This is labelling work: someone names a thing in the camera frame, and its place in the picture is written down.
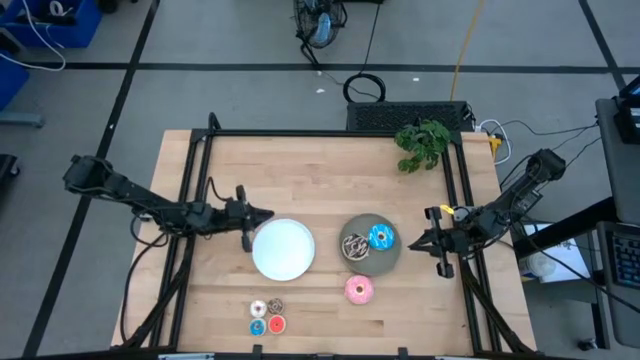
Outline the white round plate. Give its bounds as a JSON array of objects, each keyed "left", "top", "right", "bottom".
[{"left": 251, "top": 218, "right": 317, "bottom": 282}]

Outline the yellow cable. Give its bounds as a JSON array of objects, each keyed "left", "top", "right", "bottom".
[{"left": 449, "top": 0, "right": 486, "bottom": 101}]

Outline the large blue donut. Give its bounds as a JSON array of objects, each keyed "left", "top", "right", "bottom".
[{"left": 367, "top": 223, "right": 397, "bottom": 252}]

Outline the green leafy plant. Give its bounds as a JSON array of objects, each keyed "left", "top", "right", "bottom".
[{"left": 394, "top": 118, "right": 451, "bottom": 175}]

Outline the black cable bundle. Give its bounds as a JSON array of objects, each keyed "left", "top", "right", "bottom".
[
  {"left": 454, "top": 249, "right": 534, "bottom": 355},
  {"left": 119, "top": 229, "right": 199, "bottom": 350}
]

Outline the coiled black cable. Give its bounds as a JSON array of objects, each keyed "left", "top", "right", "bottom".
[{"left": 342, "top": 73, "right": 387, "bottom": 104}]

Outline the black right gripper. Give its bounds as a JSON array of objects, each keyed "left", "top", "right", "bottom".
[{"left": 408, "top": 206, "right": 472, "bottom": 279}]

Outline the large blue bin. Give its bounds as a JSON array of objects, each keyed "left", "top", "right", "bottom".
[{"left": 0, "top": 0, "right": 104, "bottom": 50}]

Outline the grey metal foot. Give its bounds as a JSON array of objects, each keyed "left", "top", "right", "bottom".
[{"left": 0, "top": 112, "right": 45, "bottom": 127}]

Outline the white paper sheet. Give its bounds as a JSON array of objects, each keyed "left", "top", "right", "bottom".
[{"left": 519, "top": 223, "right": 591, "bottom": 285}]

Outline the black monitor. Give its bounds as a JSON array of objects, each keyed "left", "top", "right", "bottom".
[{"left": 613, "top": 74, "right": 640, "bottom": 146}]

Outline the black keyboard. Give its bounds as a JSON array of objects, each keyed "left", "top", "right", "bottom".
[{"left": 605, "top": 230, "right": 640, "bottom": 291}]

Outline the large chocolate donut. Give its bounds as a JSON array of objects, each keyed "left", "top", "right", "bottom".
[{"left": 341, "top": 232, "right": 371, "bottom": 262}]

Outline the looped white power cable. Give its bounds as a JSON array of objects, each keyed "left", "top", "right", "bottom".
[{"left": 478, "top": 118, "right": 513, "bottom": 166}]

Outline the black floor fan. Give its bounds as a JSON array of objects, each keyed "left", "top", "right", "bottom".
[{"left": 292, "top": 0, "right": 348, "bottom": 69}]

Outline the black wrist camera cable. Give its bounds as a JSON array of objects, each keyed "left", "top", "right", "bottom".
[{"left": 206, "top": 176, "right": 236, "bottom": 205}]

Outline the large pink donut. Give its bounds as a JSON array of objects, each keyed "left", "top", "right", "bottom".
[{"left": 344, "top": 274, "right": 375, "bottom": 305}]

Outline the long white cable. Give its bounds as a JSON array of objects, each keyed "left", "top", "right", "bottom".
[{"left": 0, "top": 0, "right": 67, "bottom": 72}]

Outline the black aluminium table frame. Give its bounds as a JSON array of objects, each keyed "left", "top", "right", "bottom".
[{"left": 122, "top": 112, "right": 536, "bottom": 356}]

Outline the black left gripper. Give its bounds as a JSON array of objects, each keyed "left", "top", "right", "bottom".
[{"left": 222, "top": 184, "right": 275, "bottom": 253}]

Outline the black perforated computer case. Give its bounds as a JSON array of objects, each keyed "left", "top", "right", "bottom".
[{"left": 346, "top": 101, "right": 475, "bottom": 133}]

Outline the grey desk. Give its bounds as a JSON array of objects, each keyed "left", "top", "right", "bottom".
[{"left": 594, "top": 97, "right": 640, "bottom": 349}]

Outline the grey-green round plate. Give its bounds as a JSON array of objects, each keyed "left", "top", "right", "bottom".
[{"left": 338, "top": 213, "right": 403, "bottom": 277}]

